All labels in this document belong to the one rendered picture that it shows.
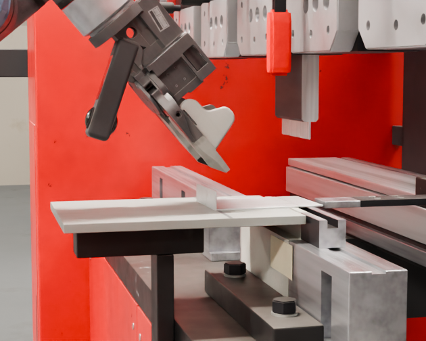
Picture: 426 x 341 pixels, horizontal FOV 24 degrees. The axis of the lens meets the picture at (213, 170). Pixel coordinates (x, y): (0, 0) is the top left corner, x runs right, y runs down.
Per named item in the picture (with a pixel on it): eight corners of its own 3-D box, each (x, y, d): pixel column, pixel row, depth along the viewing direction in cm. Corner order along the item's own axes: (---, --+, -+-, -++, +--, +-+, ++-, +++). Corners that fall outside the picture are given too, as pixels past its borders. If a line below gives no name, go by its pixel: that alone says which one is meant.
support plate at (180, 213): (50, 210, 119) (50, 201, 119) (259, 203, 125) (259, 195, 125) (63, 233, 101) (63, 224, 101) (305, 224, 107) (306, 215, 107)
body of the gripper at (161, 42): (221, 73, 110) (152, -12, 107) (163, 123, 109) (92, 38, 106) (205, 72, 117) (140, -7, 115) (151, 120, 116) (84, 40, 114)
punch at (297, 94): (274, 134, 120) (275, 55, 119) (290, 133, 121) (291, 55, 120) (301, 139, 111) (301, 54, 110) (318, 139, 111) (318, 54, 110)
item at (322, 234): (264, 220, 124) (264, 196, 123) (287, 219, 124) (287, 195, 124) (318, 248, 104) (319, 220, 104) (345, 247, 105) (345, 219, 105)
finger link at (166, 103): (204, 132, 108) (151, 73, 108) (193, 142, 108) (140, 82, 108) (201, 138, 112) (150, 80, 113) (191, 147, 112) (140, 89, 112)
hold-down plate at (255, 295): (203, 291, 126) (203, 268, 126) (244, 289, 128) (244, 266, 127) (272, 357, 97) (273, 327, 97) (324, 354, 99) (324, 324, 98)
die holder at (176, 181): (151, 214, 194) (151, 166, 193) (181, 212, 196) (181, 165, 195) (211, 261, 146) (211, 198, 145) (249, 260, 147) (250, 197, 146)
